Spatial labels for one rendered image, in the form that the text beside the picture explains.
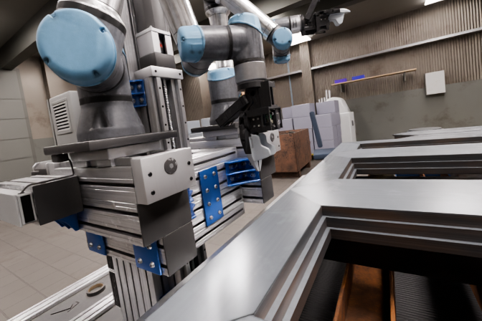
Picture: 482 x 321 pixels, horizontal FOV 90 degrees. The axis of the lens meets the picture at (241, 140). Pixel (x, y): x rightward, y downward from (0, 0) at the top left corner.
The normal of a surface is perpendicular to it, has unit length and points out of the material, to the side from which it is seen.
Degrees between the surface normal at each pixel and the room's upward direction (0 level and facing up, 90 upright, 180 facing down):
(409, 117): 90
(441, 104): 90
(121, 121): 73
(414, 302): 0
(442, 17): 90
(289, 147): 90
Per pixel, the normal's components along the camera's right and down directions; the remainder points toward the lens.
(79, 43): 0.29, 0.15
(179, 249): 0.84, -0.07
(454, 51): -0.54, 0.13
